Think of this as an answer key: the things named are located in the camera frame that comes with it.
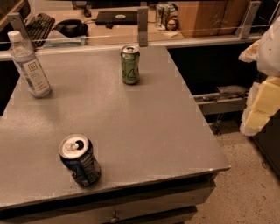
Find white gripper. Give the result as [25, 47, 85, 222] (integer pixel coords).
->
[238, 17, 280, 137]

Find green soda can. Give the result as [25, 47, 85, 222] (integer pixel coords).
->
[121, 45, 140, 85]

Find dark blue soda can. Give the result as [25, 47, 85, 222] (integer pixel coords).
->
[59, 134, 101, 187]

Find cardboard box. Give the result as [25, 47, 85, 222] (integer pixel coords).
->
[177, 0, 250, 38]

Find small brown round object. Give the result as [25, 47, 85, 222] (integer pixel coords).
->
[166, 19, 178, 31]

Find clear glass jar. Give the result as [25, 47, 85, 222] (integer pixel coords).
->
[155, 3, 171, 30]

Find grey cabinet drawer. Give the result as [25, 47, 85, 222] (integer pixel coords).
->
[0, 175, 215, 224]

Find black laptop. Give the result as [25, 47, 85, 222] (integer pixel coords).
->
[95, 11, 137, 25]

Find black headphones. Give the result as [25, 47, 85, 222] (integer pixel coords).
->
[54, 19, 88, 38]

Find black keyboard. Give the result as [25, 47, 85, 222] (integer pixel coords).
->
[26, 13, 55, 47]

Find clear plastic water bottle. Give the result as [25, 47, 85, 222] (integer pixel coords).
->
[8, 31, 52, 98]

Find metal shelf rail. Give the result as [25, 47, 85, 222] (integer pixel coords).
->
[193, 85, 249, 115]

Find metal divider bracket right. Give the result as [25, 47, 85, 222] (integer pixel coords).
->
[238, 0, 261, 39]

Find metal divider bracket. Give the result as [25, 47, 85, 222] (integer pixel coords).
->
[238, 0, 261, 39]
[137, 6, 148, 47]
[8, 12, 36, 50]

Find metal divider bracket centre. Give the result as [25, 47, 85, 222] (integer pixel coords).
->
[137, 6, 148, 47]

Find metal divider bracket left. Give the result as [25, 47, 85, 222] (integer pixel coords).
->
[8, 12, 36, 50]

